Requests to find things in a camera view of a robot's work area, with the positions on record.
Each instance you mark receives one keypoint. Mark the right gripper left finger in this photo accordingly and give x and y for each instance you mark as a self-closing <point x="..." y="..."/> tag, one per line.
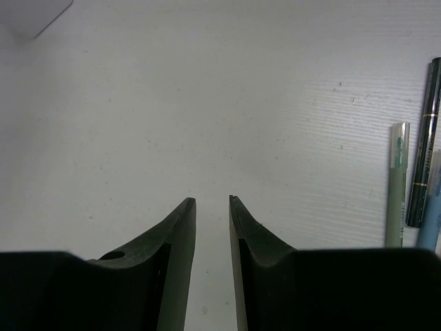
<point x="142" y="285"/>

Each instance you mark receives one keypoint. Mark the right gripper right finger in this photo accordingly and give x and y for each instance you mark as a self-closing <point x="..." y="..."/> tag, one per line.
<point x="278" y="287"/>

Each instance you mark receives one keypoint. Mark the light blue gel pen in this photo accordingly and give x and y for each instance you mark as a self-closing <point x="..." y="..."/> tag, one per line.
<point x="428" y="233"/>

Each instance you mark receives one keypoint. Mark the grey green gel pen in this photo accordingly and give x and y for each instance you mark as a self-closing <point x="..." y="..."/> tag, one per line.
<point x="396" y="199"/>

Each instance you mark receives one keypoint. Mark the black gold-banded pencil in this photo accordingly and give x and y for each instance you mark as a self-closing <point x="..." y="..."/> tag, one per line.
<point x="426" y="140"/>

